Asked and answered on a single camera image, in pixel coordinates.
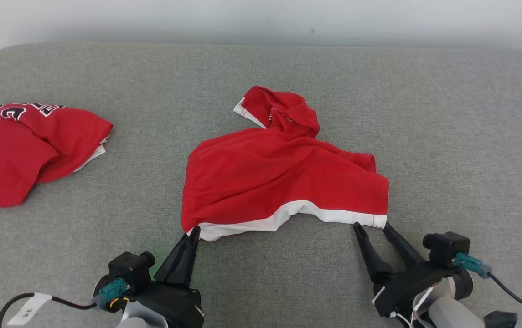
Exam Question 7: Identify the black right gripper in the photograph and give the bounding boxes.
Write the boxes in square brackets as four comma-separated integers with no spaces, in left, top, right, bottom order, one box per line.
[353,222,460,318]

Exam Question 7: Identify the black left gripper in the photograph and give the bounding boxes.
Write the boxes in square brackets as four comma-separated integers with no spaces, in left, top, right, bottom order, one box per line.
[126,226,204,328]

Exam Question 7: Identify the red shorts with white trim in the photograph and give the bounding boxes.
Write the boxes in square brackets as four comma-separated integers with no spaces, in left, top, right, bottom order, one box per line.
[181,85,390,242]

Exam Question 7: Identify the red jersey with printed lettering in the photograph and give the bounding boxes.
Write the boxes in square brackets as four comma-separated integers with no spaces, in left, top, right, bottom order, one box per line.
[0,103,114,208]

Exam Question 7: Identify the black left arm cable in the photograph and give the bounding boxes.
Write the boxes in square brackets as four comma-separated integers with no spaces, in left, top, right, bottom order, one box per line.
[0,278,127,328]

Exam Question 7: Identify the white cable label tag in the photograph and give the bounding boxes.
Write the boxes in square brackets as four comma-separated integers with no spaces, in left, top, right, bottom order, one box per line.
[7,293,53,325]

